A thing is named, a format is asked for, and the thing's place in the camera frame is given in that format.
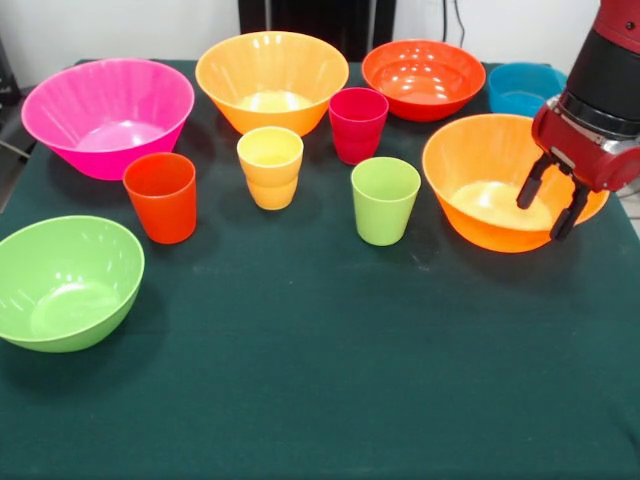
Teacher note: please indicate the dark green tablecloth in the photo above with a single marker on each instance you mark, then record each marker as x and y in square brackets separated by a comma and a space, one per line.
[320, 375]

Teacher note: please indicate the blue plastic bowl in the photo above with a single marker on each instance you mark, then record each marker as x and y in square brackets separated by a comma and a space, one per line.
[520, 85]

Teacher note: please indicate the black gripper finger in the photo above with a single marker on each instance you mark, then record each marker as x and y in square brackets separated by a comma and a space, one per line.
[564, 225]
[527, 195]

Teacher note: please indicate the crimson plastic cup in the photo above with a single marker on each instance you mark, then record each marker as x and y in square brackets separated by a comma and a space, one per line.
[357, 135]

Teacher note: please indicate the green plastic bowl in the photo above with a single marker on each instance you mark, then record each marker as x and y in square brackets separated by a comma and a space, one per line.
[65, 270]

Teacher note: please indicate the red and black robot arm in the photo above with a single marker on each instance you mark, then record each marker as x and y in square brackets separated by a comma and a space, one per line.
[605, 65]

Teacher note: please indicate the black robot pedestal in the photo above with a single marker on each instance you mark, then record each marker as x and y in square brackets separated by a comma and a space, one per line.
[310, 20]

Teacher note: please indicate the red plastic cup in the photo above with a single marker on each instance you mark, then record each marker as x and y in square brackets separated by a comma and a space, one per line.
[160, 210]

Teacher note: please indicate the orange plastic bowl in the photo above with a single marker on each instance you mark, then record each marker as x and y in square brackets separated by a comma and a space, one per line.
[270, 70]
[480, 155]

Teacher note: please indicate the red plastic bowl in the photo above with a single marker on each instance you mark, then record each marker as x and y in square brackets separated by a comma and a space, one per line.
[425, 75]

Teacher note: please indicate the yellow plastic cup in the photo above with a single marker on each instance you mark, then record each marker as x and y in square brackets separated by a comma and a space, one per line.
[270, 175]

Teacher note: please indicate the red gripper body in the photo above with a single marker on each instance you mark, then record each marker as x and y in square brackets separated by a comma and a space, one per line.
[590, 160]

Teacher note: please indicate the pink plastic bowl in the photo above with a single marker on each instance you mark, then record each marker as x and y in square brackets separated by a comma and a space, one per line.
[100, 100]

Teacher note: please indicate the green plastic cup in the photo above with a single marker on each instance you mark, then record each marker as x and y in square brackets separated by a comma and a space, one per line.
[385, 210]

